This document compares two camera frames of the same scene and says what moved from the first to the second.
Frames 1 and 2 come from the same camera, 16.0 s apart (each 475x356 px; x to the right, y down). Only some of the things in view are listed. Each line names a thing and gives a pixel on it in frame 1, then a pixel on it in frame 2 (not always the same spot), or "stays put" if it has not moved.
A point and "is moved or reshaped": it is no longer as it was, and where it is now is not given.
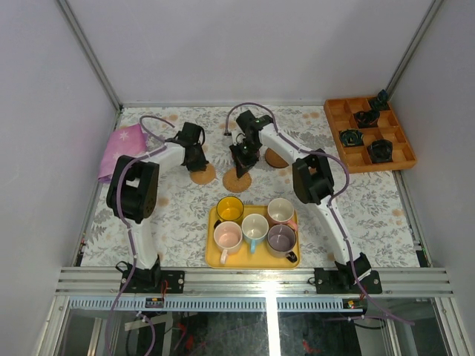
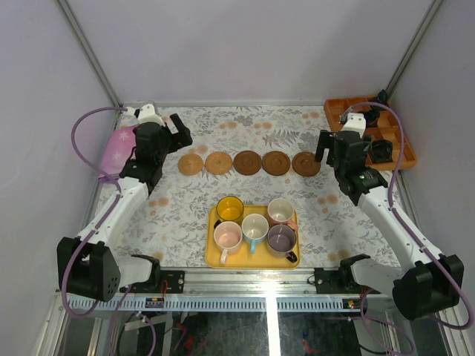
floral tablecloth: [165, 173] stays put
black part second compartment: [367, 119] stays put
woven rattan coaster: [204, 177] is moved or reshaped
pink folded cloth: [130, 140] stays put
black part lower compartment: [381, 151] stays put
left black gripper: [197, 162] -> [171, 135]
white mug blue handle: [254, 228] stays put
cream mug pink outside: [280, 211] stays put
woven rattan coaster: [233, 183] -> [217, 163]
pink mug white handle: [227, 239] stays put
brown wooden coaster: [274, 159] is moved or reshaped
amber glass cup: [229, 208] stays put
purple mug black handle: [281, 239] stays put
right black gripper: [243, 165] -> [326, 141]
